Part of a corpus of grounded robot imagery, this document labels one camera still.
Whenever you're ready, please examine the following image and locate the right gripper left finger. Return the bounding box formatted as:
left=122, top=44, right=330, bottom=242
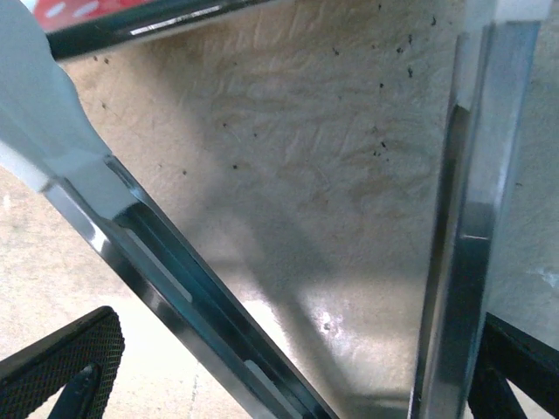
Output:
left=0, top=0, right=337, bottom=419

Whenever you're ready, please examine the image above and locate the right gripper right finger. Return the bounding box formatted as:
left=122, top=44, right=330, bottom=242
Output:
left=410, top=0, right=559, bottom=419

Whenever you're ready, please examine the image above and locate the white strawberry print tray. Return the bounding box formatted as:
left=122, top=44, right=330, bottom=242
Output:
left=25, top=0, right=274, bottom=61

